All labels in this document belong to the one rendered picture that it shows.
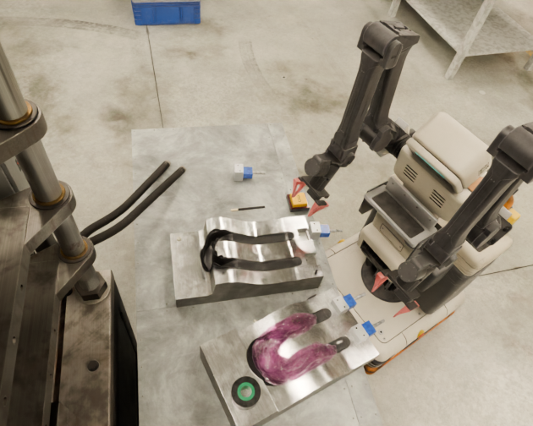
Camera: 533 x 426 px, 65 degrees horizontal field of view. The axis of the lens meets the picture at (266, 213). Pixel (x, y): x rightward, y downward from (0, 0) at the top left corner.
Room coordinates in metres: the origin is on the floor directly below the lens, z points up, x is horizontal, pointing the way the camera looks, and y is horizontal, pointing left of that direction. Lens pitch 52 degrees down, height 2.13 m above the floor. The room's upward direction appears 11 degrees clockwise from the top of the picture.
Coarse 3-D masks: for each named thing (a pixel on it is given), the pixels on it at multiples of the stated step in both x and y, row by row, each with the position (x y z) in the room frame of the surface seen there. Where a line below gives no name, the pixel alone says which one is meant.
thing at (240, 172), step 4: (236, 164) 1.21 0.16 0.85; (240, 164) 1.22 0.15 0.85; (236, 168) 1.19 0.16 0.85; (240, 168) 1.19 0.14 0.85; (244, 168) 1.21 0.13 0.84; (248, 168) 1.21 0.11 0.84; (236, 172) 1.17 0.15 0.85; (240, 172) 1.17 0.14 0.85; (244, 172) 1.18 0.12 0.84; (248, 172) 1.19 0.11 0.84; (252, 172) 1.19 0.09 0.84; (256, 172) 1.21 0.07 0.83; (260, 172) 1.21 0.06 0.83; (264, 172) 1.22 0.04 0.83; (236, 176) 1.17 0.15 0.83; (240, 176) 1.17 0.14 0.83; (244, 176) 1.18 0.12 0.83; (248, 176) 1.18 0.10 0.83; (252, 176) 1.19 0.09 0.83; (236, 180) 1.17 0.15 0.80; (240, 180) 1.17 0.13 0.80
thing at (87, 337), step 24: (72, 288) 0.57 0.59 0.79; (72, 312) 0.49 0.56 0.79; (96, 312) 0.50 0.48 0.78; (72, 336) 0.41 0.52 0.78; (96, 336) 0.43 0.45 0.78; (72, 360) 0.34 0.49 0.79; (96, 360) 0.36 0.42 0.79; (72, 384) 0.28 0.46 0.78; (96, 384) 0.29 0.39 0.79; (72, 408) 0.21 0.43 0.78; (96, 408) 0.23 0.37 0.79
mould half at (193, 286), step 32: (224, 224) 0.84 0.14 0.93; (256, 224) 0.91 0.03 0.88; (288, 224) 0.93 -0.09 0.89; (192, 256) 0.73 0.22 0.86; (224, 256) 0.71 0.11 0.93; (256, 256) 0.77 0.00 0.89; (288, 256) 0.79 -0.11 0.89; (192, 288) 0.61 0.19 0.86; (224, 288) 0.62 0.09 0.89; (256, 288) 0.66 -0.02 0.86; (288, 288) 0.70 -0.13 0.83
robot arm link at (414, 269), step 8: (424, 248) 0.71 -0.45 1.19; (416, 256) 0.66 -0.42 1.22; (424, 256) 0.67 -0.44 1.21; (432, 256) 0.69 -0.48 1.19; (456, 256) 0.68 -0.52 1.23; (400, 264) 0.64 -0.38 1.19; (408, 264) 0.64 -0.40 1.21; (416, 264) 0.63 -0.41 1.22; (424, 264) 0.64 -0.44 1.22; (432, 264) 0.65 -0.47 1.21; (440, 264) 0.67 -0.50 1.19; (448, 264) 0.66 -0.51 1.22; (400, 272) 0.63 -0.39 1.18; (408, 272) 0.62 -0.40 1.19; (416, 272) 0.61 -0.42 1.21; (424, 272) 0.63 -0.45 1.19; (408, 280) 0.61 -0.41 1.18
